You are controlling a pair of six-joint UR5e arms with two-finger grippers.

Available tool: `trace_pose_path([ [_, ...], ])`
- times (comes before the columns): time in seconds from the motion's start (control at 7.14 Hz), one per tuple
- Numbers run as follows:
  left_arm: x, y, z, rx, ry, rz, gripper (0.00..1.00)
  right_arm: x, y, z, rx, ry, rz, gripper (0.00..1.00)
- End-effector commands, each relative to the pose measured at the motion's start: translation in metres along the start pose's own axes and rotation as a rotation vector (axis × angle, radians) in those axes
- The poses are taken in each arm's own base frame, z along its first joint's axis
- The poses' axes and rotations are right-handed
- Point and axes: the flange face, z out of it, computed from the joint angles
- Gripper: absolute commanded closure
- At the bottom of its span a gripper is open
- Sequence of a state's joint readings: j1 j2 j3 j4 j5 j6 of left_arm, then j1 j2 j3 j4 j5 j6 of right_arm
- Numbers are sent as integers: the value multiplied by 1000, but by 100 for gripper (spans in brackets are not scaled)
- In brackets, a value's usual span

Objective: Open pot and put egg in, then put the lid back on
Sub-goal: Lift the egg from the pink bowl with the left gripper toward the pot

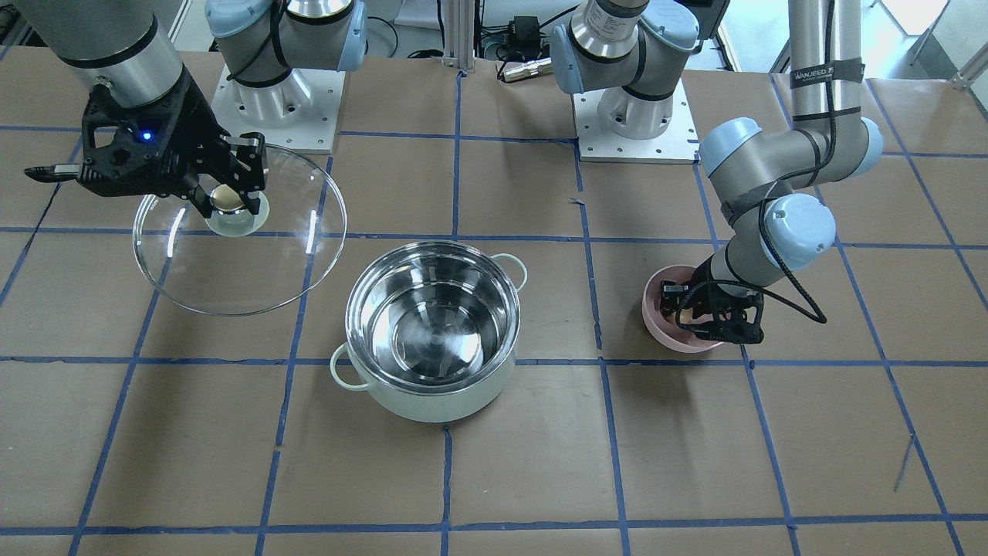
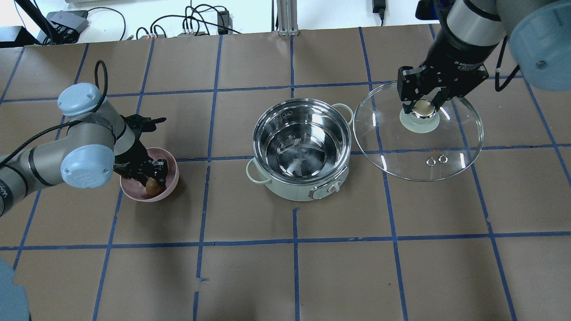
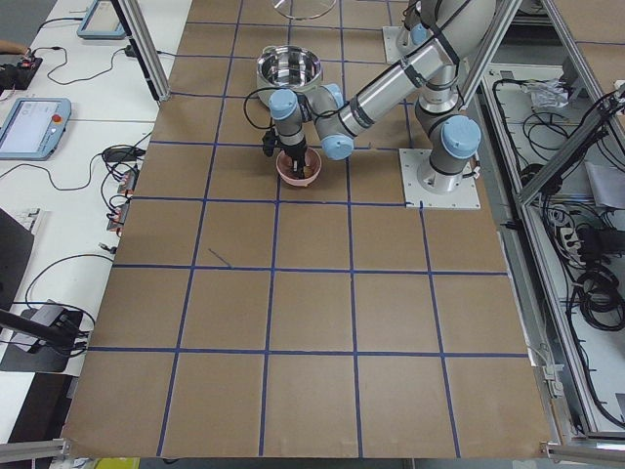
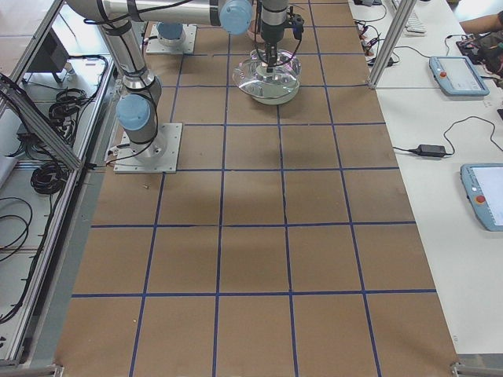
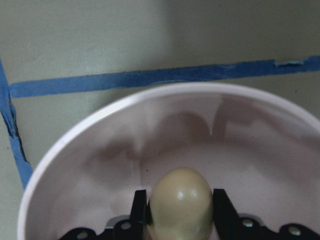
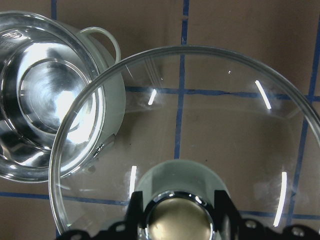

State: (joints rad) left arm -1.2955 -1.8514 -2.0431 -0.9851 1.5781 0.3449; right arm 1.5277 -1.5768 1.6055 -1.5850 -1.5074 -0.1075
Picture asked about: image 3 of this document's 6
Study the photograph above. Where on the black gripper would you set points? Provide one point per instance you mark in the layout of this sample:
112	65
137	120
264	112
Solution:
296	153

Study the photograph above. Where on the glass pot lid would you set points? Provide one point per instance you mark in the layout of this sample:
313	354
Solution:
303	10

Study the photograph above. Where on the person forearm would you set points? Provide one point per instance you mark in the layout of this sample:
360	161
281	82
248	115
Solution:
12	48

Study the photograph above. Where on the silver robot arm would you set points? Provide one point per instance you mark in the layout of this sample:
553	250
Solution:
337	121
444	33

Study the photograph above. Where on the pale green electric pot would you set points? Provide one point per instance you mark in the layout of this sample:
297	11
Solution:
287	66

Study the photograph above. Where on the pink bowl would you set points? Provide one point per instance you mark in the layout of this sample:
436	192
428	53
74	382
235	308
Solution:
284	168

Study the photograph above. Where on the brown grid table mat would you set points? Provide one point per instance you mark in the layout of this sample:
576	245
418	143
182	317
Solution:
243	317

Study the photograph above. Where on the far blue teach pendant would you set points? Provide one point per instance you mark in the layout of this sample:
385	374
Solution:
101	22

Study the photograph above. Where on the blue teach pendant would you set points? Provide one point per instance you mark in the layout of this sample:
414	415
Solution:
101	22
33	128

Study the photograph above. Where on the near blue teach pendant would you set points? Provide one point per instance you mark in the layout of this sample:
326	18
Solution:
33	128

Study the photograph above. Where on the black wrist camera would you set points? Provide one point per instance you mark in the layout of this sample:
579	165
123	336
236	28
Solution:
270	142

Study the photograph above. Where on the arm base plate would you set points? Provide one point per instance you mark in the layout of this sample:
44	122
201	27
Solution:
397	43
424	187

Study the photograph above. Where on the aluminium frame post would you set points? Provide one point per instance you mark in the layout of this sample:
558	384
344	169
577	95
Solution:
135	27

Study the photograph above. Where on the black camera stand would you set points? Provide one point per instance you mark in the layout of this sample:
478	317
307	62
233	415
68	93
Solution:
43	340

